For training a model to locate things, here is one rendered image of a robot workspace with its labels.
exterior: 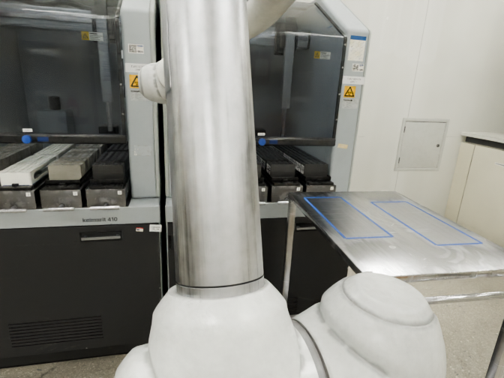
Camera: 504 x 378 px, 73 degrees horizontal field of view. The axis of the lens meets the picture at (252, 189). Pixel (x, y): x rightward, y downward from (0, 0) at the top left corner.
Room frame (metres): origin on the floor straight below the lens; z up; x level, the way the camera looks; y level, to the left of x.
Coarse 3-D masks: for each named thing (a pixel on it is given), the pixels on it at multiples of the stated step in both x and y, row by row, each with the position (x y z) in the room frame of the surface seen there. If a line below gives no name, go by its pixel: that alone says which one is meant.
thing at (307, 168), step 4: (304, 164) 1.45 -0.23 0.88; (308, 164) 1.45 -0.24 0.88; (312, 164) 1.45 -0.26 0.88; (316, 164) 1.46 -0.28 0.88; (320, 164) 1.46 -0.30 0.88; (324, 164) 1.47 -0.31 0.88; (304, 168) 1.45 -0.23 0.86; (308, 168) 1.45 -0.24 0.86; (312, 168) 1.45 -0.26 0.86; (316, 168) 1.46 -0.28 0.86; (320, 168) 1.46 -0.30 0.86; (324, 168) 1.47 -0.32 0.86; (304, 172) 1.45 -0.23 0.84; (308, 172) 1.45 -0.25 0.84; (312, 172) 1.45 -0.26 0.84; (316, 172) 1.46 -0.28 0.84; (320, 172) 1.46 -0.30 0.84; (324, 172) 1.47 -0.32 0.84; (308, 176) 1.45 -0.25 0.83; (312, 176) 1.45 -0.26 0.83; (316, 176) 1.46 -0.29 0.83; (320, 176) 1.46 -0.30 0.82; (324, 176) 1.47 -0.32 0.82
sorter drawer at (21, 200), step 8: (48, 176) 1.31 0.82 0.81; (0, 184) 1.15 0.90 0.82; (16, 184) 1.14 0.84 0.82; (32, 184) 1.17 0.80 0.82; (40, 184) 1.21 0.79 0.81; (0, 192) 1.11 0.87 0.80; (8, 192) 1.11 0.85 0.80; (16, 192) 1.12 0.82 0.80; (24, 192) 1.12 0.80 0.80; (32, 192) 1.13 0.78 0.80; (0, 200) 1.11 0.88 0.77; (8, 200) 1.11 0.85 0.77; (16, 200) 1.12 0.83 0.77; (24, 200) 1.12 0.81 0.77; (32, 200) 1.13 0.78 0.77; (0, 208) 1.11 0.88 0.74; (8, 208) 1.08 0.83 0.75; (16, 208) 1.08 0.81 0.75; (24, 208) 1.09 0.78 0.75; (32, 208) 1.13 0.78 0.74
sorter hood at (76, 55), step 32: (0, 0) 1.25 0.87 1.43; (32, 0) 1.29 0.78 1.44; (64, 0) 1.34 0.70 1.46; (96, 0) 1.39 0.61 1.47; (0, 32) 1.19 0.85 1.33; (32, 32) 1.22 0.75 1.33; (64, 32) 1.24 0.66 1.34; (96, 32) 1.26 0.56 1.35; (0, 64) 1.19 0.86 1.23; (32, 64) 1.21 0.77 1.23; (64, 64) 1.24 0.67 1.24; (96, 64) 1.26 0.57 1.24; (0, 96) 1.19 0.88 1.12; (32, 96) 1.21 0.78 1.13; (64, 96) 1.23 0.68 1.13; (96, 96) 1.26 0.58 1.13; (0, 128) 1.18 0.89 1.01; (32, 128) 1.21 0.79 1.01; (64, 128) 1.23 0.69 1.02; (96, 128) 1.25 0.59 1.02
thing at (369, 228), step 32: (320, 192) 1.24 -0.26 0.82; (352, 192) 1.26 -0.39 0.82; (384, 192) 1.28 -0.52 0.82; (288, 224) 1.20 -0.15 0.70; (320, 224) 0.92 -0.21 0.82; (352, 224) 0.93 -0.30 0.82; (384, 224) 0.94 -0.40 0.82; (416, 224) 0.96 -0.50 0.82; (448, 224) 0.97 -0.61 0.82; (288, 256) 1.20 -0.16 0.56; (352, 256) 0.73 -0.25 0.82; (384, 256) 0.74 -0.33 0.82; (416, 256) 0.74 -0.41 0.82; (448, 256) 0.75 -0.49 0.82; (480, 256) 0.76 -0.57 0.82; (288, 288) 1.20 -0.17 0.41
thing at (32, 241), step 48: (144, 0) 1.39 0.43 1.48; (144, 48) 1.31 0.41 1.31; (0, 144) 1.54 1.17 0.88; (48, 144) 1.77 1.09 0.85; (144, 144) 1.31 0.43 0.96; (144, 192) 1.30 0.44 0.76; (0, 240) 1.10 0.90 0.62; (48, 240) 1.14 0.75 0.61; (96, 240) 1.18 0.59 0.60; (144, 240) 1.22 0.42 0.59; (0, 288) 1.10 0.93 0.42; (48, 288) 1.13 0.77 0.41; (96, 288) 1.17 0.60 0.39; (144, 288) 1.21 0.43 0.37; (0, 336) 1.09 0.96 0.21; (48, 336) 1.13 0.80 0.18; (96, 336) 1.17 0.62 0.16; (144, 336) 1.21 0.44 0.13
